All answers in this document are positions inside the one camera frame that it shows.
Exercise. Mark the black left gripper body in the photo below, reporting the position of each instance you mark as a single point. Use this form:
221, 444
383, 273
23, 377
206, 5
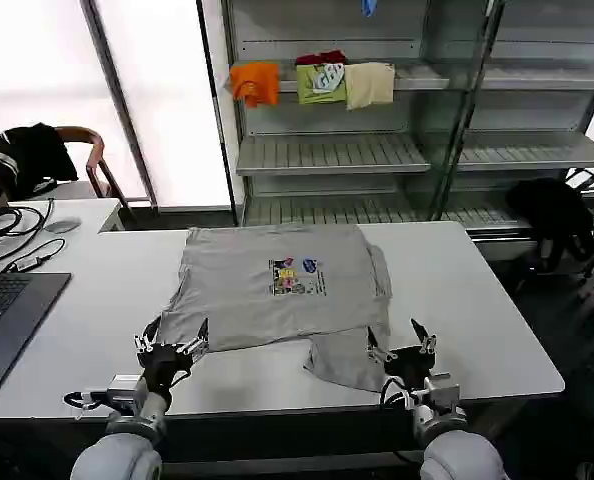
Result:
163, 365

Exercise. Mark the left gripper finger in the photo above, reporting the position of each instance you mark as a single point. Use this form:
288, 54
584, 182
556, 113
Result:
146, 339
198, 345

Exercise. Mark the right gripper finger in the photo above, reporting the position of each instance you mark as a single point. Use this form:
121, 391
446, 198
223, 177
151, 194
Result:
378, 351
427, 342

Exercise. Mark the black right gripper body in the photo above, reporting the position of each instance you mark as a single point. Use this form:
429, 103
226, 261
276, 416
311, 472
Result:
408, 365

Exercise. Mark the grey printed t-shirt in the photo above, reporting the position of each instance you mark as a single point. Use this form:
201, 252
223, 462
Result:
257, 310

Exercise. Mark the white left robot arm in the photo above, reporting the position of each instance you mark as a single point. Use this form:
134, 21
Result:
122, 450

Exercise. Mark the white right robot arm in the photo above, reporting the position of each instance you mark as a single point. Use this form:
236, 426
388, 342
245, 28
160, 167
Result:
457, 450

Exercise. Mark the black laptop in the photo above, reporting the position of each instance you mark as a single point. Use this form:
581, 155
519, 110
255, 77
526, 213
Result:
7, 320

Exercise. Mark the grey computer mouse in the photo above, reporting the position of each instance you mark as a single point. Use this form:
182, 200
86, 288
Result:
62, 226

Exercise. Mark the brown wooden chair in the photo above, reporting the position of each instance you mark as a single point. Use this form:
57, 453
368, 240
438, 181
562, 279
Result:
99, 165

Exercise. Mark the grey metal shelf rack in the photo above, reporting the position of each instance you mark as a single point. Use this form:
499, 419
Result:
327, 150
527, 145

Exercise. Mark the thin black pole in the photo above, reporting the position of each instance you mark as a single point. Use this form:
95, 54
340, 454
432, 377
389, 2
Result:
217, 110

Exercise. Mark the dark slanted window post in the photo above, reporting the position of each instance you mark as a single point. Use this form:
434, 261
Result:
122, 105

